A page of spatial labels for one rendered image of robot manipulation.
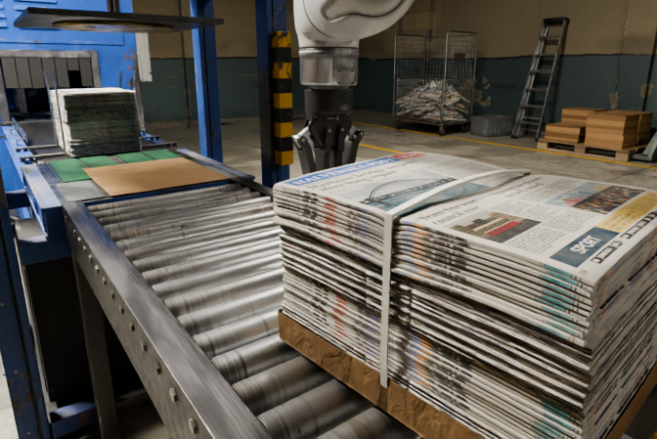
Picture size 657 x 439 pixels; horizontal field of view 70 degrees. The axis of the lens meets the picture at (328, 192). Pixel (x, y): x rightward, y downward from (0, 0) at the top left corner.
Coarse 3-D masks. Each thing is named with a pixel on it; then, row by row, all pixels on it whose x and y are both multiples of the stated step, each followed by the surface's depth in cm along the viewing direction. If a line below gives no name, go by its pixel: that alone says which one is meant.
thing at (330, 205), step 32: (384, 160) 68; (416, 160) 68; (448, 160) 68; (288, 192) 56; (320, 192) 52; (352, 192) 52; (384, 192) 53; (416, 192) 53; (288, 224) 57; (320, 224) 52; (352, 224) 49; (288, 256) 59; (320, 256) 54; (352, 256) 50; (288, 288) 61; (320, 288) 56; (352, 288) 51; (320, 320) 57; (352, 320) 52; (352, 352) 53
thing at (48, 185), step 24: (24, 168) 175; (48, 168) 174; (72, 168) 172; (216, 168) 172; (48, 192) 143; (72, 192) 140; (96, 192) 140; (144, 192) 143; (168, 192) 146; (48, 216) 128
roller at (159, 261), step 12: (276, 228) 110; (228, 240) 102; (240, 240) 102; (252, 240) 104; (264, 240) 105; (180, 252) 95; (192, 252) 96; (204, 252) 97; (216, 252) 98; (132, 264) 91; (144, 264) 90; (156, 264) 92; (168, 264) 93
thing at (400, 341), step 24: (504, 168) 65; (456, 192) 53; (480, 192) 53; (408, 216) 45; (408, 240) 44; (408, 264) 44; (408, 288) 45; (408, 312) 45; (408, 336) 47; (408, 360) 47; (408, 384) 48
